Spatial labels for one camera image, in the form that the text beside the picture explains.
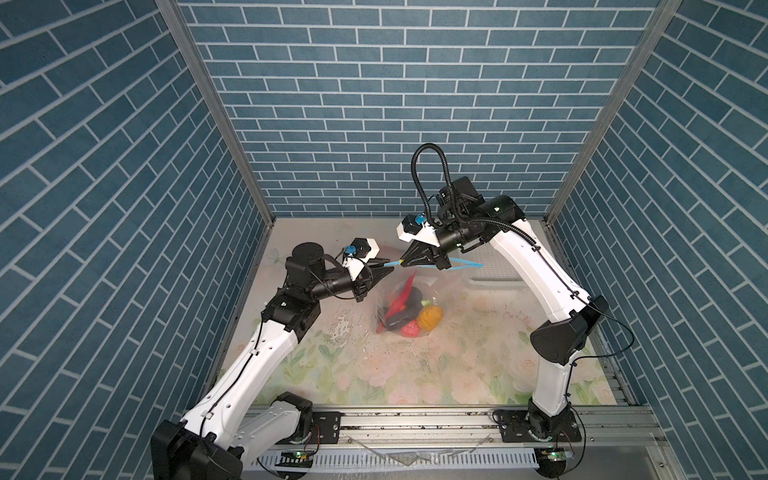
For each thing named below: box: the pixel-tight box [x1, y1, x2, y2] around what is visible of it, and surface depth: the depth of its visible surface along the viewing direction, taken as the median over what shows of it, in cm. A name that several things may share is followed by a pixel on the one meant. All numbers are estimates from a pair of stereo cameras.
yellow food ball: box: [416, 305, 443, 330], surface depth 84 cm
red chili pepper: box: [376, 272, 418, 334], surface depth 84 cm
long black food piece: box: [384, 286, 423, 331], surface depth 85 cm
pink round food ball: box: [400, 320, 421, 337], surface depth 86 cm
